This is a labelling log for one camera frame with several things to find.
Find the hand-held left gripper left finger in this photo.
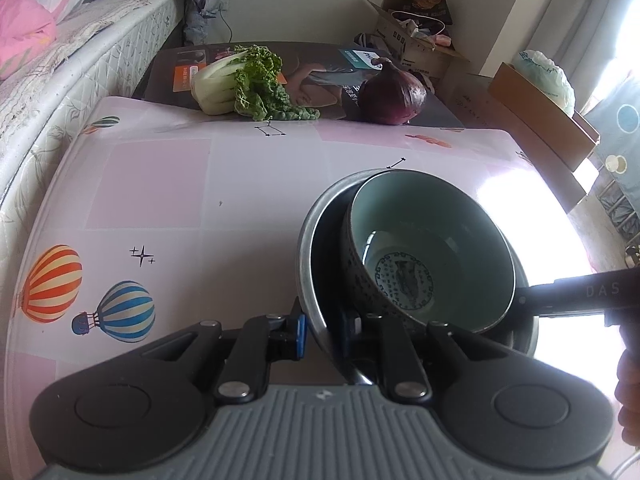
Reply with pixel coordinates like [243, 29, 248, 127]
[141, 312, 307, 404]

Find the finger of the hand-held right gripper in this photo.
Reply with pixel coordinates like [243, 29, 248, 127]
[517, 267, 640, 318]

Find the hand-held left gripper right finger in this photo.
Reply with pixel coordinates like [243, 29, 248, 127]
[342, 311, 501, 404]

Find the flared rim steel bowl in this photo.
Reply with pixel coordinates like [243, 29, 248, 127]
[296, 169, 542, 386]

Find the teal ceramic bowl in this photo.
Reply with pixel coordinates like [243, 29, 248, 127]
[341, 170, 517, 336]

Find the person's right hand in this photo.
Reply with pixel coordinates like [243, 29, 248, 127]
[615, 347, 640, 448]

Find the pink printed tablecloth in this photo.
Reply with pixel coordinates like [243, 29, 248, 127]
[10, 95, 591, 396]

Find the blue printed cloth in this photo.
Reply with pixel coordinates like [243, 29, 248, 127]
[585, 87, 640, 196]

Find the long cardboard box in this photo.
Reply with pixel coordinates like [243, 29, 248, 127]
[487, 62, 601, 171]

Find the bagged green cabbage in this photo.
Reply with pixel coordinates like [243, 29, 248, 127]
[512, 50, 576, 118]

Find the brown low cabinet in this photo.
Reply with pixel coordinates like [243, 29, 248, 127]
[435, 72, 596, 211]

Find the red onion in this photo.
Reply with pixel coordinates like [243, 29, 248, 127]
[357, 57, 428, 126]

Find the bok choy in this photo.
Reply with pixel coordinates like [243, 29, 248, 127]
[192, 45, 321, 123]

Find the white curtain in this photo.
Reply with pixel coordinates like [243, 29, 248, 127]
[480, 0, 640, 111]

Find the open cardboard box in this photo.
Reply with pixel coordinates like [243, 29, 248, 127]
[365, 0, 471, 78]

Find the dark snack packet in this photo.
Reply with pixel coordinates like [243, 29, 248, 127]
[402, 0, 453, 26]

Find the white quilted mattress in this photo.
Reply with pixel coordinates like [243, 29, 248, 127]
[0, 0, 186, 261]

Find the pink and blue quilt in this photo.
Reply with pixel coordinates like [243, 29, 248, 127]
[0, 0, 88, 81]

